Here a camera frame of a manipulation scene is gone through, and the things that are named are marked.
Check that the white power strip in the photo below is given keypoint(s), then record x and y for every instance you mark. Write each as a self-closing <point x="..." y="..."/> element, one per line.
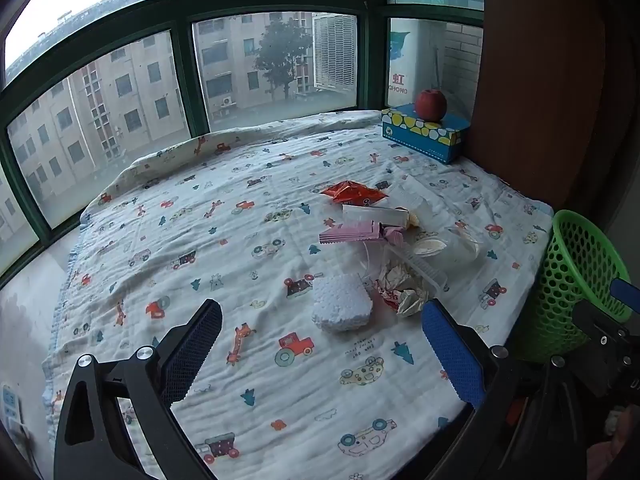
<point x="9" y="402"/>

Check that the green window frame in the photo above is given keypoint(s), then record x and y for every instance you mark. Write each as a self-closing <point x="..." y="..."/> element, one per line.
<point x="181" y="75"/>

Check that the beige apartment building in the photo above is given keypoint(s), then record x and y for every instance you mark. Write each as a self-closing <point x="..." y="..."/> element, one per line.
<point x="120" y="100"/>

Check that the white louvred shutter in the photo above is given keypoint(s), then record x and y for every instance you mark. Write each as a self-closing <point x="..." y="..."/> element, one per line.
<point x="334" y="52"/>

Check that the green plastic mesh basket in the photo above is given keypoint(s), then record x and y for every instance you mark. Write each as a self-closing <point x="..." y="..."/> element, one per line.
<point x="575" y="260"/>

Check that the printed white blanket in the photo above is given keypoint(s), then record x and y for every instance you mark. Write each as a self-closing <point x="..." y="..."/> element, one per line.
<point x="250" y="185"/>

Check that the red snack wrapper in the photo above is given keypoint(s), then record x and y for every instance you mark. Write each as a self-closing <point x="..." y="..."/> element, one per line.
<point x="350" y="192"/>

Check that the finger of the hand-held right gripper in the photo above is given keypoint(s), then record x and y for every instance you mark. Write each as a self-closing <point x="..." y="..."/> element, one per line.
<point x="625" y="292"/>

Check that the brown wooden cabinet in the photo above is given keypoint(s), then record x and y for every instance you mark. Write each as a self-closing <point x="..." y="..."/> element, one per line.
<point x="540" y="85"/>

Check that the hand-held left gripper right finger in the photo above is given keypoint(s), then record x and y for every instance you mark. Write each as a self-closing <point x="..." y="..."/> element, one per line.
<point x="452" y="355"/>

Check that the pink comb packaging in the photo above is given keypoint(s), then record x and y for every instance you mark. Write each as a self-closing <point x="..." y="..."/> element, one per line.
<point x="345" y="234"/>

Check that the blue dotted tissue box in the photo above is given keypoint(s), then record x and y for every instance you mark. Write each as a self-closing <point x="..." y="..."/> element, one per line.
<point x="425" y="135"/>

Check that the round white foil lid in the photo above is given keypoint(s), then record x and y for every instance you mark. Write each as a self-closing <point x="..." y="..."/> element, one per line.
<point x="430" y="247"/>

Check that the white foam block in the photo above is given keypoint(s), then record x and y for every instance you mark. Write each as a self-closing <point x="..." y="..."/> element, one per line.
<point x="340" y="302"/>

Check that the red apple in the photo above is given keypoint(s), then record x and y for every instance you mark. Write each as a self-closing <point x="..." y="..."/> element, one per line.
<point x="431" y="105"/>

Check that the green tree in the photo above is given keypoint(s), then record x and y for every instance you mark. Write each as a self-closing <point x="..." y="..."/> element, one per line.
<point x="280" y="55"/>

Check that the white printed appliance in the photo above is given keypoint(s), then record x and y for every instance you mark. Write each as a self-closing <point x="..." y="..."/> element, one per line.
<point x="405" y="60"/>

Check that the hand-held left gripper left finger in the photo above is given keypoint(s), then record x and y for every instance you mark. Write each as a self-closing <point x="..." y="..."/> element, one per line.
<point x="195" y="350"/>

